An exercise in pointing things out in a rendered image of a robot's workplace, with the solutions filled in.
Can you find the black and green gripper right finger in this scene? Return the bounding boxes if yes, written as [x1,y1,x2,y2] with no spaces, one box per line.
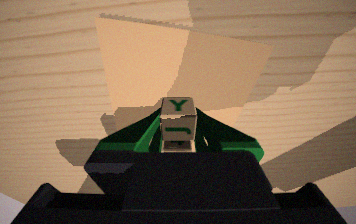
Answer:
[194,108,264,162]

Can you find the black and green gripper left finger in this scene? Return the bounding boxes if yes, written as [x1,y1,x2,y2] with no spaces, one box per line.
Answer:
[93,107,163,152]

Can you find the tan flat mat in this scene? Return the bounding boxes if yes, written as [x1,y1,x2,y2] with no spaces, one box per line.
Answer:
[95,17,274,131]

